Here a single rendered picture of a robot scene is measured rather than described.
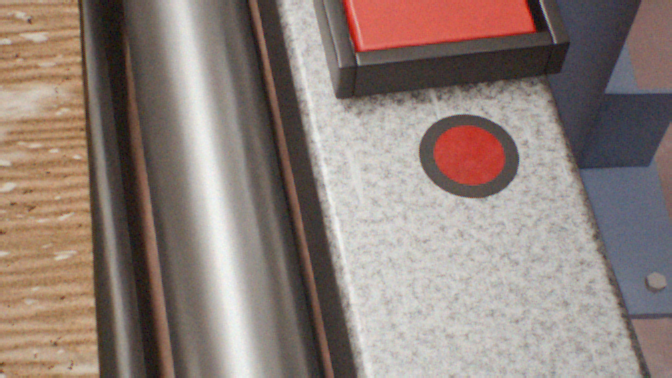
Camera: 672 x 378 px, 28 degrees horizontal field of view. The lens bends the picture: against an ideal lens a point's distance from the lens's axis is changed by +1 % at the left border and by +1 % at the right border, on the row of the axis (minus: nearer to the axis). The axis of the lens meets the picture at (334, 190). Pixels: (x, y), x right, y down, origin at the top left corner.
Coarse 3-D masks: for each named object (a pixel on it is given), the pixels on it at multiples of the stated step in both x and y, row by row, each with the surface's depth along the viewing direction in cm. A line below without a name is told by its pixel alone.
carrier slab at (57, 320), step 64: (0, 0) 42; (64, 0) 42; (0, 64) 40; (64, 64) 41; (0, 128) 39; (64, 128) 39; (0, 192) 38; (64, 192) 38; (0, 256) 37; (64, 256) 37; (0, 320) 36; (64, 320) 36
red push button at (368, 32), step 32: (352, 0) 44; (384, 0) 44; (416, 0) 44; (448, 0) 44; (480, 0) 44; (512, 0) 44; (352, 32) 43; (384, 32) 43; (416, 32) 43; (448, 32) 43; (480, 32) 43; (512, 32) 43
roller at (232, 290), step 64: (128, 0) 46; (192, 0) 44; (192, 64) 43; (256, 64) 45; (192, 128) 42; (256, 128) 42; (192, 192) 41; (256, 192) 41; (192, 256) 40; (256, 256) 39; (192, 320) 39; (256, 320) 38
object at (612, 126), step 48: (576, 0) 115; (624, 0) 117; (576, 48) 121; (624, 48) 163; (576, 96) 128; (624, 96) 142; (576, 144) 137; (624, 144) 149; (624, 192) 152; (624, 240) 148; (624, 288) 145
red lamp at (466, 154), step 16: (464, 128) 43; (480, 128) 43; (448, 144) 42; (464, 144) 43; (480, 144) 43; (496, 144) 43; (448, 160) 42; (464, 160) 42; (480, 160) 42; (496, 160) 42; (448, 176) 42; (464, 176) 42; (480, 176) 42
